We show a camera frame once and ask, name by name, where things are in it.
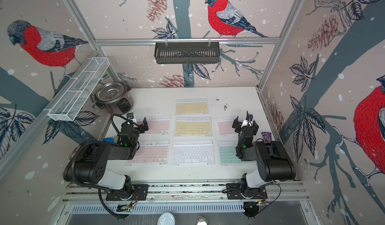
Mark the white keyboard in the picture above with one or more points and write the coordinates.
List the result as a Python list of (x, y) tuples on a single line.
[(194, 152)]

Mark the green keyboard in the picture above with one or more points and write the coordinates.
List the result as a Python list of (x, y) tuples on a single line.
[(227, 155)]

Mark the white round lid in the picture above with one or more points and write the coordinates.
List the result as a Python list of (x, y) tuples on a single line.
[(166, 219)]

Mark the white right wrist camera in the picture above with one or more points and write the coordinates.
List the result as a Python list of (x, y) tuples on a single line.
[(248, 121)]

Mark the aluminium mounting rail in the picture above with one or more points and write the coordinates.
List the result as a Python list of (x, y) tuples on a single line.
[(195, 191)]

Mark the near left pink keyboard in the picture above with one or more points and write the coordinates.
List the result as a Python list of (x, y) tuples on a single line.
[(150, 153)]

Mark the pink keyboard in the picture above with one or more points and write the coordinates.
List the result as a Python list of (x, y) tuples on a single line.
[(150, 153), (224, 125), (158, 125)]

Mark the yellow keyboard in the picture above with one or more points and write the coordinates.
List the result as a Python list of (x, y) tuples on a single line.
[(191, 107), (193, 126)]

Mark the purple candy bar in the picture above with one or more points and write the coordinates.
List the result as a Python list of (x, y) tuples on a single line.
[(267, 137)]

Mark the far left pink keyboard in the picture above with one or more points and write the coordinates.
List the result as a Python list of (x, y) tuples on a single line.
[(158, 125)]

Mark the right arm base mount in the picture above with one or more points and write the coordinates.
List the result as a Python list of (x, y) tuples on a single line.
[(238, 191)]

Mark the white wire mesh shelf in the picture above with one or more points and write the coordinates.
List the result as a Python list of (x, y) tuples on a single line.
[(80, 88)]

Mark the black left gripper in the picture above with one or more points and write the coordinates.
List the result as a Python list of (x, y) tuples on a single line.
[(143, 125)]

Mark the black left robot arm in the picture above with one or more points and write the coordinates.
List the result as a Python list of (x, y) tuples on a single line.
[(88, 166)]

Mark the far right pink keyboard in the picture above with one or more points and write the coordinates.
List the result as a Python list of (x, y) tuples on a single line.
[(224, 125)]

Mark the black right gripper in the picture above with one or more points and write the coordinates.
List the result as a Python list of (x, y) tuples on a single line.
[(245, 127)]

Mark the silver rice cooker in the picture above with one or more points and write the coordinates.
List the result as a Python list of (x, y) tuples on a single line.
[(114, 97)]

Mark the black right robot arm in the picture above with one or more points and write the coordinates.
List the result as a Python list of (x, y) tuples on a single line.
[(273, 162)]

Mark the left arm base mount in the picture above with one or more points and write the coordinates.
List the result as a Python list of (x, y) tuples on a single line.
[(133, 192)]

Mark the black hanging basket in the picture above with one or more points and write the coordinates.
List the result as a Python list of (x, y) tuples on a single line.
[(187, 53)]

